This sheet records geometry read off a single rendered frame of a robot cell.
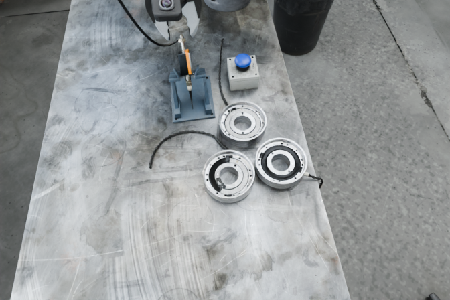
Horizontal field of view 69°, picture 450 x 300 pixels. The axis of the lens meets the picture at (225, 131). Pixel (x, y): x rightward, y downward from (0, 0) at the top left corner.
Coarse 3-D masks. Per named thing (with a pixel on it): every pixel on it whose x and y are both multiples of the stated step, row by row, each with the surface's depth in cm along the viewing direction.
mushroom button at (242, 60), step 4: (236, 56) 77; (240, 56) 77; (244, 56) 77; (248, 56) 77; (236, 60) 77; (240, 60) 76; (244, 60) 76; (248, 60) 76; (236, 64) 77; (240, 64) 76; (244, 64) 76; (248, 64) 76
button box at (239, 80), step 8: (232, 64) 80; (256, 64) 79; (232, 72) 78; (240, 72) 78; (248, 72) 78; (256, 72) 78; (232, 80) 78; (240, 80) 78; (248, 80) 78; (256, 80) 79; (232, 88) 80; (240, 88) 81; (248, 88) 81
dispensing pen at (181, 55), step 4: (180, 36) 69; (180, 40) 69; (184, 40) 69; (184, 44) 70; (184, 48) 70; (180, 52) 71; (184, 52) 70; (180, 56) 69; (184, 56) 69; (180, 60) 70; (184, 60) 70; (180, 64) 70; (184, 64) 70; (180, 68) 70; (184, 68) 70; (184, 72) 71; (188, 72) 71; (188, 76) 73; (188, 80) 73; (188, 84) 73; (188, 88) 74; (192, 104) 76
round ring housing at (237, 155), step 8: (224, 152) 68; (232, 152) 68; (208, 160) 67; (216, 160) 68; (240, 160) 68; (248, 160) 67; (208, 168) 67; (224, 168) 68; (232, 168) 68; (248, 168) 67; (208, 176) 66; (216, 176) 66; (240, 176) 66; (248, 176) 67; (208, 184) 65; (224, 184) 65; (232, 184) 65; (248, 184) 65; (208, 192) 65; (240, 192) 64; (248, 192) 65; (224, 200) 64; (232, 200) 64
